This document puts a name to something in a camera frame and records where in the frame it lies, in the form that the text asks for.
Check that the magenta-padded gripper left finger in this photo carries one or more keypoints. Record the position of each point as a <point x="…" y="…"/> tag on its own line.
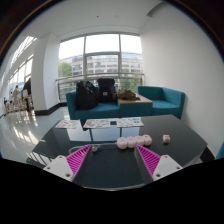
<point x="60" y="166"/>

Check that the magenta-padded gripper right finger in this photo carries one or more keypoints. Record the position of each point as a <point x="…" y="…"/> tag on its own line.
<point x="166" y="166"/>

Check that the pink charger block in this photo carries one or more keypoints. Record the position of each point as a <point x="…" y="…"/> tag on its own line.
<point x="166" y="139"/>

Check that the teal side table wooden top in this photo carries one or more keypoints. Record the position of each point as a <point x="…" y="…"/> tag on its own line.
<point x="135" y="109"/>

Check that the black plastic bag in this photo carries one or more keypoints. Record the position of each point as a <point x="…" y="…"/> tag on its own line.
<point x="86" y="96"/>

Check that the brown jacket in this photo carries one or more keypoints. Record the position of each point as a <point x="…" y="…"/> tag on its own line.
<point x="128" y="95"/>

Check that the person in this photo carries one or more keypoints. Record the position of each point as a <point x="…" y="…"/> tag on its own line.
<point x="27" y="87"/>
<point x="15" y="92"/>

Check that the metal balcony railing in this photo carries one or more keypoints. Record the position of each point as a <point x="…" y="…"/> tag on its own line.
<point x="66" y="80"/>

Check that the black backpack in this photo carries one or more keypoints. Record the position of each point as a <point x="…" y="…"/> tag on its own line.
<point x="106" y="90"/>

